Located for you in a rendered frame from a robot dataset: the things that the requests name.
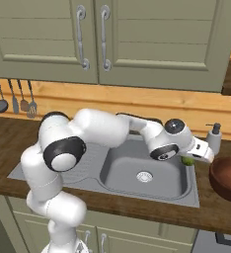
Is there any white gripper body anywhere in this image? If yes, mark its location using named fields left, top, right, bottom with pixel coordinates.
left=198, top=140, right=216, bottom=164

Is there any green lime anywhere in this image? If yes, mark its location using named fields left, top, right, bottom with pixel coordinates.
left=181, top=156, right=194, bottom=167

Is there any brown wooden bowl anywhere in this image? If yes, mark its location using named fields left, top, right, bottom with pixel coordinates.
left=208, top=155, right=231, bottom=205

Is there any grey steel sink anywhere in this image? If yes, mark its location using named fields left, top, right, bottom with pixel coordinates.
left=6, top=132, right=201, bottom=209

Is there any green lower cupboard door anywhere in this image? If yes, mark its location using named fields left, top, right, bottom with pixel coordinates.
left=95, top=225, right=194, bottom=253
left=8, top=197, right=99, bottom=253

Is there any green cupboard door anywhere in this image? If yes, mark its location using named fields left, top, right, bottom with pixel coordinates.
left=0, top=0, right=100, bottom=85
left=94, top=0, right=231, bottom=94
left=8, top=197, right=99, bottom=253
left=95, top=225, right=194, bottom=253

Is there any green upper cupboard door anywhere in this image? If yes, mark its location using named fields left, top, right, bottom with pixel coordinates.
left=0, top=0, right=100, bottom=85
left=94, top=0, right=231, bottom=94

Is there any grey soap dispenser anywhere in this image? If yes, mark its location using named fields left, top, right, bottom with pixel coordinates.
left=204, top=123, right=223, bottom=156

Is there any grey dishwasher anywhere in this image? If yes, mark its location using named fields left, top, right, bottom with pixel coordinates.
left=190, top=229, right=231, bottom=253

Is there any grey slotted hanging turner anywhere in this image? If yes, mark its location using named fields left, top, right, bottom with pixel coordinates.
left=26, top=79, right=39, bottom=120

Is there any brown hanging spatula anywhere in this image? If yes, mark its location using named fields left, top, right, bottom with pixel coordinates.
left=16, top=78, right=31, bottom=114

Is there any grey hanging spatula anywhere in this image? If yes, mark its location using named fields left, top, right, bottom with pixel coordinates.
left=7, top=78, right=21, bottom=116

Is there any silver lower cupboard handle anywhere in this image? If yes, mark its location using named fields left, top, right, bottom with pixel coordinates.
left=99, top=232, right=109, bottom=253
left=83, top=229, right=93, bottom=253

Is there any silver cupboard handle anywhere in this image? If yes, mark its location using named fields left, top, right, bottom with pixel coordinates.
left=75, top=4, right=91, bottom=71
left=99, top=4, right=113, bottom=72
left=83, top=229, right=93, bottom=253
left=99, top=232, right=109, bottom=253

